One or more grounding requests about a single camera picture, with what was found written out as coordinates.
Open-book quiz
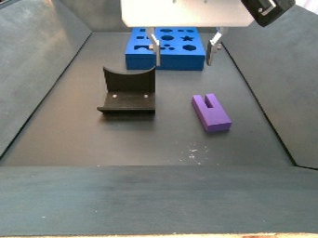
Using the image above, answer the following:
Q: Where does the purple double-square block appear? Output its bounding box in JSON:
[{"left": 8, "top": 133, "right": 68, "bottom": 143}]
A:
[{"left": 191, "top": 93, "right": 233, "bottom": 132}]

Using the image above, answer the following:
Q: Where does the blue shape-sorting foam board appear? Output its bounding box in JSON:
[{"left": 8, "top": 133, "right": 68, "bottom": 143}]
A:
[{"left": 126, "top": 27, "right": 206, "bottom": 71}]

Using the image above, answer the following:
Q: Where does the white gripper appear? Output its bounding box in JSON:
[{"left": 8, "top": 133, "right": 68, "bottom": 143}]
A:
[{"left": 120, "top": 0, "right": 254, "bottom": 66}]

